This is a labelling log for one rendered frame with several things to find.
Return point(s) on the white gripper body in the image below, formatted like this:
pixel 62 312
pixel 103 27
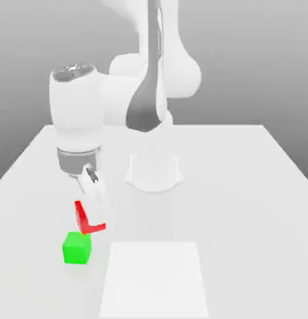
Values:
pixel 94 193

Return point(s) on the small red cube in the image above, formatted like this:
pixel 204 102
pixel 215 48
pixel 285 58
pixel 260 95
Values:
pixel 82 219

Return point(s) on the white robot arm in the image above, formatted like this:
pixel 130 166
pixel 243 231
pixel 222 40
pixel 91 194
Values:
pixel 76 109

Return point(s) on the small green cube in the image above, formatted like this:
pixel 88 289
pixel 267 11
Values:
pixel 76 249

